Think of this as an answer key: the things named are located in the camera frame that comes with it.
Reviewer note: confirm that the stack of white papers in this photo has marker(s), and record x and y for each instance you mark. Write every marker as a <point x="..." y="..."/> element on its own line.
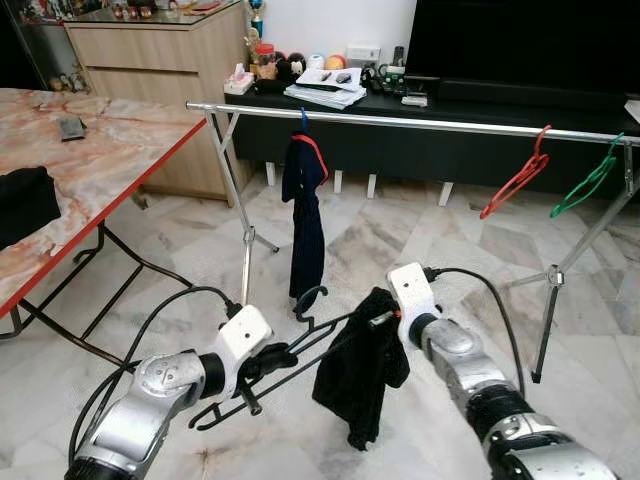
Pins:
<point x="325" y="95"/>

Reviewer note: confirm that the orange ball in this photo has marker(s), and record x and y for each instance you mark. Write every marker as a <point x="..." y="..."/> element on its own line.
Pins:
<point x="336" y="63"/>

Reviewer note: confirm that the black garment red trim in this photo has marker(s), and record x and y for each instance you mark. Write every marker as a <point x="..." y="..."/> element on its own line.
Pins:
<point x="360" y="380"/>

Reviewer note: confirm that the thin black hanger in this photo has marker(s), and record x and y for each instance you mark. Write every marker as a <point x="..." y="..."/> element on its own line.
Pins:
<point x="200" y="420"/>

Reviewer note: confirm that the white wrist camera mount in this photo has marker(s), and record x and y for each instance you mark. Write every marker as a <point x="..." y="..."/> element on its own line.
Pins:
<point x="245" y="335"/>
<point x="410" y="290"/>

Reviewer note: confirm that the light wooden cabinet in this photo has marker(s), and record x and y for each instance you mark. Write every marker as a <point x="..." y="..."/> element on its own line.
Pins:
<point x="150" y="60"/>

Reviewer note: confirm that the white round speaker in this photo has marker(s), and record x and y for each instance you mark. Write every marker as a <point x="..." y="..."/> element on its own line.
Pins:
<point x="315" y="62"/>

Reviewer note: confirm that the grey computer mouse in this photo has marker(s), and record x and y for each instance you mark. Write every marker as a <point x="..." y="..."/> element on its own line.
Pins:
<point x="343" y="78"/>

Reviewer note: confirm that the black soundbar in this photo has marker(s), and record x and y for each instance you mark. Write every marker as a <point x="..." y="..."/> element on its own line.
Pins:
<point x="530" y="94"/>

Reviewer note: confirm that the black plush toy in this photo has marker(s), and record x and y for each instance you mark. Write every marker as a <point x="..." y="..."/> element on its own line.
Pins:
<point x="292" y="68"/>

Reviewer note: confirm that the red plastic hanger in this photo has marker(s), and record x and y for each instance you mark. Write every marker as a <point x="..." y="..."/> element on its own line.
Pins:
<point x="515" y="183"/>

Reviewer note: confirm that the black folding table leg frame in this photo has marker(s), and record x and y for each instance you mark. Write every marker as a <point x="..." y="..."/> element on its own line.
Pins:
<point x="150" y="258"/>

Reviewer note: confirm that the black TV console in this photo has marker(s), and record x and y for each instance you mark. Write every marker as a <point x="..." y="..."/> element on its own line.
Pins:
<point x="400" y="155"/>

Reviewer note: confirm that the white paper sheet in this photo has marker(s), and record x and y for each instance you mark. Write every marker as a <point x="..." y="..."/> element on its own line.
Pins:
<point x="633" y="108"/>

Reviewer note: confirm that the red-lidded jar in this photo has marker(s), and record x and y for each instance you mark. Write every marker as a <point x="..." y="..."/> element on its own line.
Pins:
<point x="264" y="58"/>

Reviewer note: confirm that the small white box device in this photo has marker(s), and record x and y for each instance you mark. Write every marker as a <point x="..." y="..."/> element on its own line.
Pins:
<point x="415" y="99"/>

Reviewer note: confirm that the navy polo shirt red collar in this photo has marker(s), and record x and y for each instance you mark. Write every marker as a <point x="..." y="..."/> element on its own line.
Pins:
<point x="305" y="220"/>

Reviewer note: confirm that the black green electronic gadget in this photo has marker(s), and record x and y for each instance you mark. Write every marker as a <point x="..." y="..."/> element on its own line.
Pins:
<point x="385" y="80"/>

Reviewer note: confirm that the silver metal clothes rack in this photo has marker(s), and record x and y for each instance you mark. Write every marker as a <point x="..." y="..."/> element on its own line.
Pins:
<point x="400" y="121"/>

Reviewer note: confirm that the black wallet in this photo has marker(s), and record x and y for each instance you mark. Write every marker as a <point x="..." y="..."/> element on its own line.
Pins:
<point x="72" y="128"/>

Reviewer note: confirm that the blue gold trophy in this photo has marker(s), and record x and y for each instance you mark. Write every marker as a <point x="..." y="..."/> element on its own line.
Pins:
<point x="256" y="15"/>

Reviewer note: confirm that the blue plastic hanger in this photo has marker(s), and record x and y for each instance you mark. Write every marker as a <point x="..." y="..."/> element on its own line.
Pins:
<point x="303" y="122"/>

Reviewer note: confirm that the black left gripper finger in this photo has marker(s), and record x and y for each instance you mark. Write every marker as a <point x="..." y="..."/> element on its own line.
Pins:
<point x="278" y="372"/>
<point x="282" y="352"/>

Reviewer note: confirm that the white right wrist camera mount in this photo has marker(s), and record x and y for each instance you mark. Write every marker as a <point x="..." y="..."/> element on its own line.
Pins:
<point x="410" y="290"/>

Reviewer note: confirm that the green plastic hanger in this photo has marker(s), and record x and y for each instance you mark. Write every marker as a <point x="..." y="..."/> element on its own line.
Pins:
<point x="585" y="184"/>

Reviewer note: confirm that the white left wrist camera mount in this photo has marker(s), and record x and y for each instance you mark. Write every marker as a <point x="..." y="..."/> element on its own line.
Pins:
<point x="245" y="335"/>

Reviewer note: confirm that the black flat television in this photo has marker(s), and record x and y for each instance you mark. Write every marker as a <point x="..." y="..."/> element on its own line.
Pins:
<point x="520" y="45"/>

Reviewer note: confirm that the pink tissue box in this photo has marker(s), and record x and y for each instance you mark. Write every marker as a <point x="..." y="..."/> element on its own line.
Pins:
<point x="238" y="82"/>

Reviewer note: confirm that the white socket box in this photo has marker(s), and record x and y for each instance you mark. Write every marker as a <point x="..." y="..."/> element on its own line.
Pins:
<point x="363" y="55"/>

